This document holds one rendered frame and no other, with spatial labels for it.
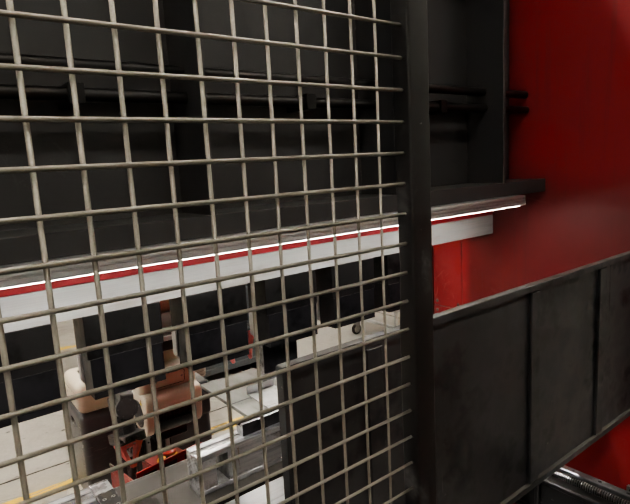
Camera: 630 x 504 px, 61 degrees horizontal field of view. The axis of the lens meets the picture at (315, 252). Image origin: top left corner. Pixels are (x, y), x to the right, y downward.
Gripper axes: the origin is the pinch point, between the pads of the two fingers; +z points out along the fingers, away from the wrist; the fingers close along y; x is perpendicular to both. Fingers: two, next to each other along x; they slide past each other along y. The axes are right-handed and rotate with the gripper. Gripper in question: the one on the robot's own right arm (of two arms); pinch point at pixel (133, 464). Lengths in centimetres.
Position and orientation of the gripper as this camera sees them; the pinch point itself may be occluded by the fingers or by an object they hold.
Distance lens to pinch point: 167.5
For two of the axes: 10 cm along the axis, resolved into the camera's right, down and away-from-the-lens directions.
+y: 7.0, -1.7, -6.9
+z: 2.3, 9.7, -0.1
